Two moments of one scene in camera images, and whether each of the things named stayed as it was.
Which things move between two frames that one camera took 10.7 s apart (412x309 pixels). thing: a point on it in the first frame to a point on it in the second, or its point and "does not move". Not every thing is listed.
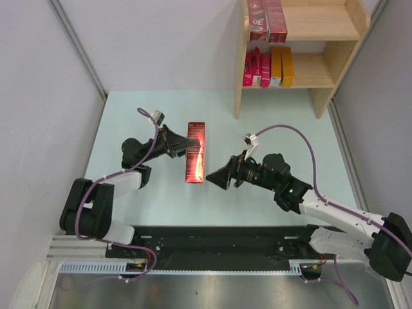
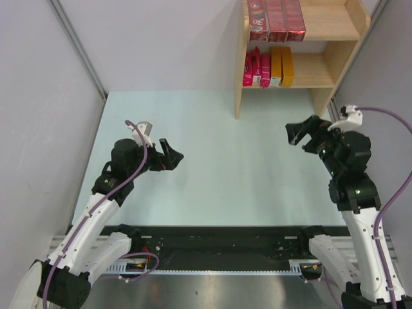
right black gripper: [234, 168] to [313, 125]
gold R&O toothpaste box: [276, 66] does not move
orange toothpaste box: [287, 64] does not move
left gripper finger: [179, 143] to [171, 158]
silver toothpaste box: [277, 26] does not move
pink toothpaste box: [265, 80] does not move
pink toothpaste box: [248, 71] does not move
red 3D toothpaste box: [257, 20] does not move
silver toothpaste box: [195, 155] to [295, 24]
